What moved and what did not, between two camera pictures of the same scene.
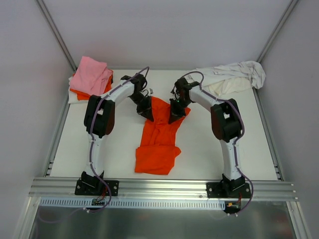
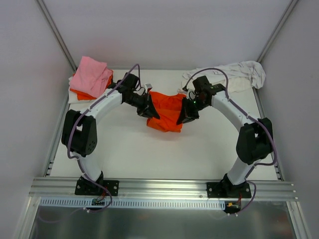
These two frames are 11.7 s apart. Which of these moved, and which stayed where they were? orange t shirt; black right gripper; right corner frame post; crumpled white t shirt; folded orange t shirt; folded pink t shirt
Moved: orange t shirt; black right gripper
Stayed: right corner frame post; crumpled white t shirt; folded pink t shirt; folded orange t shirt
